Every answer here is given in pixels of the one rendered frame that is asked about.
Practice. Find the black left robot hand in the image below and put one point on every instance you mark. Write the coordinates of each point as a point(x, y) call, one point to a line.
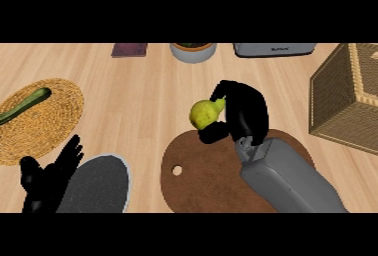
point(52, 176)

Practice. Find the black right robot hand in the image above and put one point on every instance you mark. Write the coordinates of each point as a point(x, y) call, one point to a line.
point(246, 110)

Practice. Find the yellow-green pear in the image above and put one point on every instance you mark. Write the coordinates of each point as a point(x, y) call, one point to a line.
point(206, 113)

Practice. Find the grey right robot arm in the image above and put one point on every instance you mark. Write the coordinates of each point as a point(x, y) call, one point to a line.
point(290, 180)

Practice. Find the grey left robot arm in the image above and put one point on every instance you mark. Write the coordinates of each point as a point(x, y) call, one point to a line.
point(97, 186)

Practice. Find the brown wicker basket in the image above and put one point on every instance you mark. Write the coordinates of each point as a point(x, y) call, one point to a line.
point(348, 100)

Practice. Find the round brown cutting board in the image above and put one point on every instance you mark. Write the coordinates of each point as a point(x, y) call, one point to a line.
point(212, 180)

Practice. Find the round woven straw placemat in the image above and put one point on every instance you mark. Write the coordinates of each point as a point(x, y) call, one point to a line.
point(42, 126)

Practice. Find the grey toaster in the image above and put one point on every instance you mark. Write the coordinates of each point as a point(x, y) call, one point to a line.
point(274, 49)

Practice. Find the green cucumber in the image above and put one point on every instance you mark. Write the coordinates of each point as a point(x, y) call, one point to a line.
point(24, 105)

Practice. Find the purple book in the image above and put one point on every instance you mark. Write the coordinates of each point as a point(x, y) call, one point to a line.
point(129, 49)

